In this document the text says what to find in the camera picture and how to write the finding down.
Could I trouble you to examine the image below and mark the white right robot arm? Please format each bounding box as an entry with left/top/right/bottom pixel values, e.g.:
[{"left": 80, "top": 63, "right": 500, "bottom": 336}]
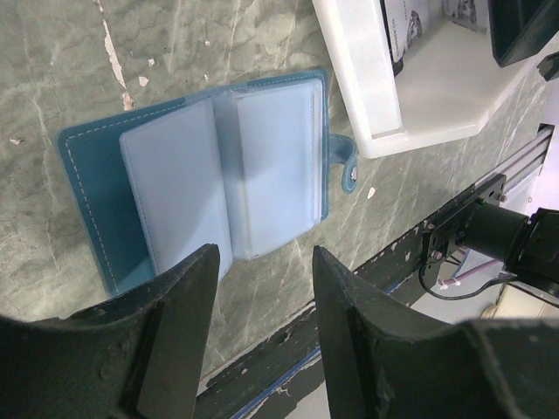
[{"left": 418, "top": 1, "right": 558, "bottom": 297}]

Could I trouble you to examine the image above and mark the blue card holder wallet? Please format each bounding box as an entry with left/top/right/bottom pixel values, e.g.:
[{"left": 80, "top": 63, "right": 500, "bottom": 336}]
[{"left": 56, "top": 69, "right": 357, "bottom": 295}]

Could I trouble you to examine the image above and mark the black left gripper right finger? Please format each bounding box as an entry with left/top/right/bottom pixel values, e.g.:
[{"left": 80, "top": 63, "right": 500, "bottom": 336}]
[{"left": 313, "top": 246, "right": 558, "bottom": 418}]

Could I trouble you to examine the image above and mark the white card tray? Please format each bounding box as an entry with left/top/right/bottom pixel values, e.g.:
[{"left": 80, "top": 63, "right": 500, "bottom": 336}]
[{"left": 314, "top": 1, "right": 537, "bottom": 159}]

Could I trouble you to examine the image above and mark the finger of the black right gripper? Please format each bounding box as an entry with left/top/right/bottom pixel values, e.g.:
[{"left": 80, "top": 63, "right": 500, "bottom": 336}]
[{"left": 488, "top": 0, "right": 558, "bottom": 68}]

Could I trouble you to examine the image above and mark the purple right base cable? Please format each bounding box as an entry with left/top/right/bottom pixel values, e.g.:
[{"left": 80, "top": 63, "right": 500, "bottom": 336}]
[{"left": 438, "top": 260, "right": 501, "bottom": 292}]

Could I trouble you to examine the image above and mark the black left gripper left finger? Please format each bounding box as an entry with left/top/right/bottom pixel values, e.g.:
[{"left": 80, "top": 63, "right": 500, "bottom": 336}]
[{"left": 1, "top": 244, "right": 219, "bottom": 418}]

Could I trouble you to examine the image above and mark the aluminium frame rail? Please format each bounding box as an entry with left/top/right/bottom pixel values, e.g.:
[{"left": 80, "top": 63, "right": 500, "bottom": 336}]
[{"left": 475, "top": 124, "right": 555, "bottom": 191}]

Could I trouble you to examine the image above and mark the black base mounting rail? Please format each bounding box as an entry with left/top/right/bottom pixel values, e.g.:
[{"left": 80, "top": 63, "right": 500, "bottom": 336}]
[{"left": 196, "top": 174, "right": 507, "bottom": 419}]

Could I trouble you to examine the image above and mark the silver VIP card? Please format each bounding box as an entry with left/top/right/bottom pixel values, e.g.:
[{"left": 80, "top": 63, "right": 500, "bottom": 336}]
[{"left": 383, "top": 0, "right": 431, "bottom": 62}]

